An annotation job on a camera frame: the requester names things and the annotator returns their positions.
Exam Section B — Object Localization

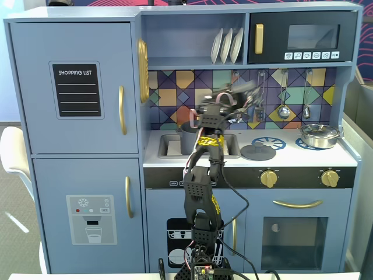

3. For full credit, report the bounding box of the dishwasher door with sticker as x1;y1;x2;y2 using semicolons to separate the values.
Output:
145;188;246;274

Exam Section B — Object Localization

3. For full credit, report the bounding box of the steel toy spoon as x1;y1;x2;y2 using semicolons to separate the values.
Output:
301;68;313;119

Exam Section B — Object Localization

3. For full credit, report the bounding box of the fridge door with shopping list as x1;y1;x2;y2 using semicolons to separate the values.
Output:
9;22;139;155

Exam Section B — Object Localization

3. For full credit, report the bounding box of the oven door with window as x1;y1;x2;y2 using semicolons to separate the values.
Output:
245;188;353;274

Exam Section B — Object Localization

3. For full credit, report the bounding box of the black toy microwave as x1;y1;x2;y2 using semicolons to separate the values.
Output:
247;10;359;65

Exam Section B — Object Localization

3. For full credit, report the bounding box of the blue toy kitchen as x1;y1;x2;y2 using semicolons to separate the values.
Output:
3;1;365;275

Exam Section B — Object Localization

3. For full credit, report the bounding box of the gold freezer door handle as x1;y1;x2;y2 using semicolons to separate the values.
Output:
124;176;135;219

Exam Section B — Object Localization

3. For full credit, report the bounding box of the gold dishwasher door handle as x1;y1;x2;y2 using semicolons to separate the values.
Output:
231;218;238;249

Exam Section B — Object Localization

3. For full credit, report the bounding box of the freezer door with dispenser print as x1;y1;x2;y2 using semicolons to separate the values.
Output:
32;157;146;274

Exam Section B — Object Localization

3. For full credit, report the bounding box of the gray pot lid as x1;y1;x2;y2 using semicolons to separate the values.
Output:
240;142;277;161

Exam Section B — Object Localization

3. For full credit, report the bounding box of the gray sink basin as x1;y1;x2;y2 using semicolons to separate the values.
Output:
157;133;242;159

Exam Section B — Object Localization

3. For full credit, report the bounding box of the steel toy ladle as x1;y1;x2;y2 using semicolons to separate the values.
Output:
276;69;291;120

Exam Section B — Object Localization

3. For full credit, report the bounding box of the steel toy pot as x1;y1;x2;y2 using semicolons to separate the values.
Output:
297;128;342;150

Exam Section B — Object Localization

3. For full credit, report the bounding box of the white chair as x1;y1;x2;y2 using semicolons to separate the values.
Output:
0;125;49;275

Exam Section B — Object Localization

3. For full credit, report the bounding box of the steel pot lid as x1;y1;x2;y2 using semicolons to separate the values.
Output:
300;123;340;137

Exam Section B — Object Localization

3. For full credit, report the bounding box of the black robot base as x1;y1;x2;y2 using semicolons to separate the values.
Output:
174;244;234;277

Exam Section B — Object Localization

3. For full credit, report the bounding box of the gold toy phone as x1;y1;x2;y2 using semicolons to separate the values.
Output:
136;38;150;104

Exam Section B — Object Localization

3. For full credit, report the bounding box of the gold fridge door handle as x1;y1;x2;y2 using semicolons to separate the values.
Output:
118;85;128;136

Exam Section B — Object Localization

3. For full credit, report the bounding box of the black table clamp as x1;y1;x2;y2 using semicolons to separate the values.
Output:
157;257;167;280

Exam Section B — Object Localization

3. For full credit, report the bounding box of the white toy plate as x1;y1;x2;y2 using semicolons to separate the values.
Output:
220;27;234;65
210;27;224;65
230;27;245;64

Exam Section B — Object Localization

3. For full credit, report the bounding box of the gray toy pot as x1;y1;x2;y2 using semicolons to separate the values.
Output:
175;121;205;156

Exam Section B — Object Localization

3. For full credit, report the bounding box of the gold stove knob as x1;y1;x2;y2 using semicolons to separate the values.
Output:
320;170;340;188
259;170;279;188

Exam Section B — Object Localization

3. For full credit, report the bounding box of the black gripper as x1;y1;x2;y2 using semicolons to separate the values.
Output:
203;80;265;121

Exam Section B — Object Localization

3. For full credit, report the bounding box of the gold oven door handle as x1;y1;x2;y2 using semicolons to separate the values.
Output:
272;199;324;209

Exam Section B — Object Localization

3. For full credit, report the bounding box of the steel toy spatula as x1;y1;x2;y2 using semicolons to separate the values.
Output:
252;69;266;122

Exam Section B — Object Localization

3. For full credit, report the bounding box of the thin black camera cable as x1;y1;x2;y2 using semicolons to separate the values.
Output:
217;159;261;277

